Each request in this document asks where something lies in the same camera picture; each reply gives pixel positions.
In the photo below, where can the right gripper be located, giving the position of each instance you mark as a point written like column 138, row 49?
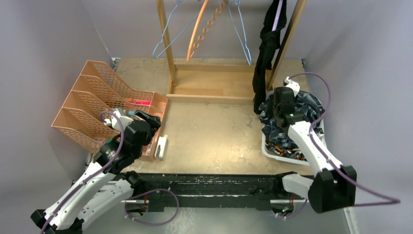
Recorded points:
column 273, row 98

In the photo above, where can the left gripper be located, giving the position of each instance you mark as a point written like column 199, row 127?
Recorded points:
column 155, row 121

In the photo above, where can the grey camouflage shorts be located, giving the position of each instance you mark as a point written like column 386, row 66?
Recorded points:
column 303, row 128

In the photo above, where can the white stapler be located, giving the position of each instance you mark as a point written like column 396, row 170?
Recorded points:
column 161, row 146

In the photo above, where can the orange camouflage shorts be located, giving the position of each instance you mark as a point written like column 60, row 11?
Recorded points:
column 295, row 153

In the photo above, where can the peach plastic file organizer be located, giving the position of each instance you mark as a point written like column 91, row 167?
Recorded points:
column 99, row 88

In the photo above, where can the orange hanger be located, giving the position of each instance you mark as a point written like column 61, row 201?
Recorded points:
column 198, row 35

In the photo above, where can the blue wire hanger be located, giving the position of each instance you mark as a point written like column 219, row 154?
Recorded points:
column 163, row 45

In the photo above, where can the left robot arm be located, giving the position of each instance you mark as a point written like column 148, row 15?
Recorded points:
column 90, row 174

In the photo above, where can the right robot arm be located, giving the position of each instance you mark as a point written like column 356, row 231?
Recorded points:
column 316, row 155

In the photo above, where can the purple hanger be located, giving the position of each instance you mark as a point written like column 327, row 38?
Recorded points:
column 277, row 15

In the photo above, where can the pink highlighter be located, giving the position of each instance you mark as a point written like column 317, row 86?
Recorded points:
column 141, row 102

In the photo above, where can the white plastic basket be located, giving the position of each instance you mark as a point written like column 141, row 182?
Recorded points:
column 276, row 143

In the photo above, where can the black garment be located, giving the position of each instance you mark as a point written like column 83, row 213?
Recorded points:
column 270, row 42

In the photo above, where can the wooden clothes rack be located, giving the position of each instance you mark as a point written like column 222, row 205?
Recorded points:
column 223, row 83

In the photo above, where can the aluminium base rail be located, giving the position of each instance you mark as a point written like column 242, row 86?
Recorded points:
column 260, row 192

